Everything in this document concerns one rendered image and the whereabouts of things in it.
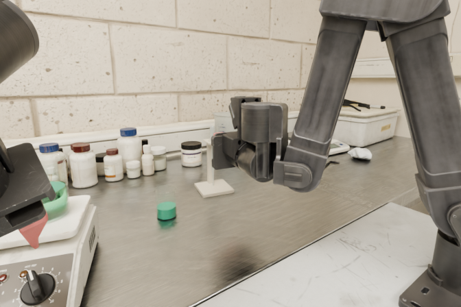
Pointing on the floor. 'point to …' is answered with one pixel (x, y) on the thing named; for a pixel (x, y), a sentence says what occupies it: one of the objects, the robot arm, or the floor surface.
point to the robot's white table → (346, 266)
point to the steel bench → (228, 225)
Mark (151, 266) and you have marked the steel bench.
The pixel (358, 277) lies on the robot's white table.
